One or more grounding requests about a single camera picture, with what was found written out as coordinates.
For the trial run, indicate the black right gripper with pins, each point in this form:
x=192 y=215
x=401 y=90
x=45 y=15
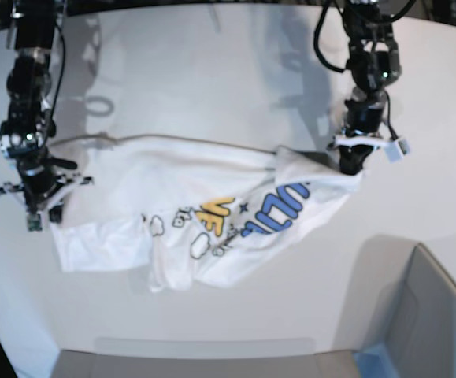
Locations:
x=41 y=180

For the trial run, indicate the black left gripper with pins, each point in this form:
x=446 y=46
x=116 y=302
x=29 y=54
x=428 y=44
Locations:
x=363 y=117

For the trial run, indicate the white printed t-shirt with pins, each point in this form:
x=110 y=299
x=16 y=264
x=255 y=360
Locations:
x=190 y=211

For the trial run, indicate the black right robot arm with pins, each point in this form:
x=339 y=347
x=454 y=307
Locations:
x=29 y=122

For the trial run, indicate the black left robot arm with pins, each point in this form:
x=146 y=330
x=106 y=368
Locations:
x=374 y=64

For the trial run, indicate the grey cardboard box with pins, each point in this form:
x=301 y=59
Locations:
x=400 y=306

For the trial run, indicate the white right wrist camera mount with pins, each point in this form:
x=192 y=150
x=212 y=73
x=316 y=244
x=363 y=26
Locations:
x=47 y=207

